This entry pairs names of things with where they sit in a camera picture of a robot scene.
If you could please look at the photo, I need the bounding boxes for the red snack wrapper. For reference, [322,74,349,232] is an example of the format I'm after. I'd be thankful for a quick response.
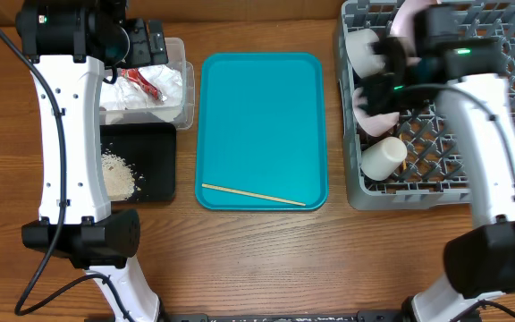
[121,69,162,101]

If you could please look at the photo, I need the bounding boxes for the small pink bowl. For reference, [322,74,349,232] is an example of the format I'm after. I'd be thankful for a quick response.
[352,88,400,137]

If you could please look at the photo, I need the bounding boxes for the grey bowl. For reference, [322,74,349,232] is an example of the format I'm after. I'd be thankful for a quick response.
[345,29,385,78]

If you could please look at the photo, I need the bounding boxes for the white napkin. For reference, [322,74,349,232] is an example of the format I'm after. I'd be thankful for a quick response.
[99,65,184,123]

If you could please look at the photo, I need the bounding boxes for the large pink plate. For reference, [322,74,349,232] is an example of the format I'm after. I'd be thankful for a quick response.
[389,0,440,66]

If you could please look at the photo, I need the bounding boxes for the white paper cup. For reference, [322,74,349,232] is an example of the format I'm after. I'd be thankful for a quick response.
[360,137,401,181]

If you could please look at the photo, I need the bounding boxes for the pile of rice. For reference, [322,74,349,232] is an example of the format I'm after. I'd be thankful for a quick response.
[101,148,143,202]

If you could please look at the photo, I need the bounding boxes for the wooden chopstick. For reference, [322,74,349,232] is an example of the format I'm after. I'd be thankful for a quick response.
[398,134,408,172]
[201,183,306,207]

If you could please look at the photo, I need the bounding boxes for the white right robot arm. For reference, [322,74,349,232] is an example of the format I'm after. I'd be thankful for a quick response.
[345,4,515,321]

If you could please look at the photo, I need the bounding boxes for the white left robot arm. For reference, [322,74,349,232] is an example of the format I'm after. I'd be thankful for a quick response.
[15,1,167,321]

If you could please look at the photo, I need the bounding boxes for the grey dishwasher rack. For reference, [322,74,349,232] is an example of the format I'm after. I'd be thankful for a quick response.
[335,0,515,210]

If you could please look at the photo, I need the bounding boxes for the clear plastic bin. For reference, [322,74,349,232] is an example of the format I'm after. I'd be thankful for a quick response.
[99,38,195,130]

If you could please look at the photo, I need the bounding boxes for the black plastic tray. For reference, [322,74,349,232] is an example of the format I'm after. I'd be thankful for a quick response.
[100,123,177,203]

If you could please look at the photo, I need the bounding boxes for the teal serving tray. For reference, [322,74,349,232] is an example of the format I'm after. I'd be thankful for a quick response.
[195,52,329,211]

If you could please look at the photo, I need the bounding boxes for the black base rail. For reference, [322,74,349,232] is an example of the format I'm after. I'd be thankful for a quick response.
[169,303,413,322]

